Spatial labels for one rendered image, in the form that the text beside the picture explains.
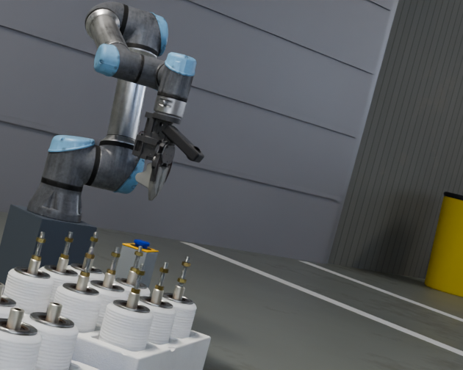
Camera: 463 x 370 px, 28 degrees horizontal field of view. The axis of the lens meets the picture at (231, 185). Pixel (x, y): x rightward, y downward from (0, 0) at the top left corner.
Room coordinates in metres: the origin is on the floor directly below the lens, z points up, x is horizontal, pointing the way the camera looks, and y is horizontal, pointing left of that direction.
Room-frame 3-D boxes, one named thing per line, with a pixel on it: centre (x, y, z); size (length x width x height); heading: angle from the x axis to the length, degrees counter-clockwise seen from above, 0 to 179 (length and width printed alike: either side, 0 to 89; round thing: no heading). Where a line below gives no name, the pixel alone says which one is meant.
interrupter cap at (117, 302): (1.83, 0.13, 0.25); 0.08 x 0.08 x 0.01
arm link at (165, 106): (2.27, 0.20, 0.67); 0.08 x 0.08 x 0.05
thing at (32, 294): (1.90, 0.35, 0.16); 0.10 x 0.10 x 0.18
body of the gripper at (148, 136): (2.28, 0.20, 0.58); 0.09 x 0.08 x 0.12; 71
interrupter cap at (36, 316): (1.53, 0.23, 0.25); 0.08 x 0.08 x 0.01
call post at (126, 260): (2.27, 0.18, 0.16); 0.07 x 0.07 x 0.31; 71
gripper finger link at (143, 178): (2.26, 0.21, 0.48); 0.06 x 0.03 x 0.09; 71
